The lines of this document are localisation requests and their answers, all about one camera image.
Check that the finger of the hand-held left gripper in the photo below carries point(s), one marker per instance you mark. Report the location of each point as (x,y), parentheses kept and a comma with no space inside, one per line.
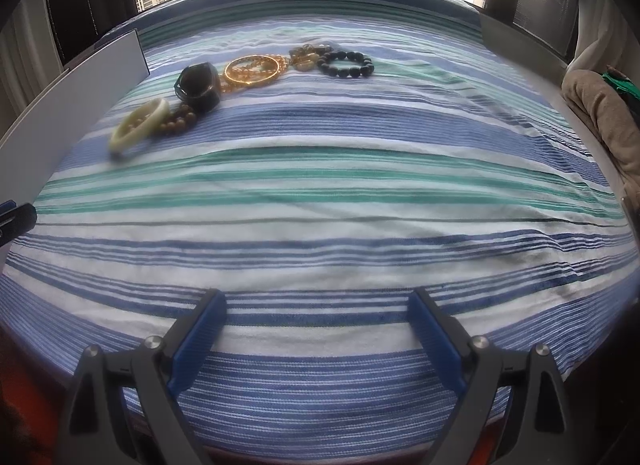
(15,222)

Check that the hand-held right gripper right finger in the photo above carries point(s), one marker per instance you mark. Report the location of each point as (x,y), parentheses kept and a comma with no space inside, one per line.
(434,340)

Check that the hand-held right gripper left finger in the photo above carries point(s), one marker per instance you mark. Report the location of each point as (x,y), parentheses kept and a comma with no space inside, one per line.
(200,340)

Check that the cream jade bangle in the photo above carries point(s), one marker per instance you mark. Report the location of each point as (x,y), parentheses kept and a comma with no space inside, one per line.
(122,137)

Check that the grey storage box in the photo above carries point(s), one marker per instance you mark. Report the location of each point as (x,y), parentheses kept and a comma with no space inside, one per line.
(75,95)

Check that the wide dark bangle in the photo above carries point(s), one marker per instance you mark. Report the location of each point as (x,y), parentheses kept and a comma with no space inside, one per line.
(197,85)

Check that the gold bangle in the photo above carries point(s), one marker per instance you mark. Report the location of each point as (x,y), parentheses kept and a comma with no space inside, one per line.
(235,76)

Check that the orange cloth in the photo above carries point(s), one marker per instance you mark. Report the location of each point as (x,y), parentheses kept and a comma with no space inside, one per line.
(25,405)

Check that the blue green striped bedsheet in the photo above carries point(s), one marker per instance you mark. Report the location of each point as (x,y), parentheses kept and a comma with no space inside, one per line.
(320,195)

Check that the dark curtain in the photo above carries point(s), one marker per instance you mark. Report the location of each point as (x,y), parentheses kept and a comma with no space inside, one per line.
(90,0)

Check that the brown folded cloth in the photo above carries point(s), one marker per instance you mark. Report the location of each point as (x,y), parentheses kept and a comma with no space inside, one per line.
(600,115)

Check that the green cloth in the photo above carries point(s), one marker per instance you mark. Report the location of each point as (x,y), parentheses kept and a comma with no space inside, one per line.
(622,81)

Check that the white curtain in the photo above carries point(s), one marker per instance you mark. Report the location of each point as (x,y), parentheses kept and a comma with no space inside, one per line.
(595,20)

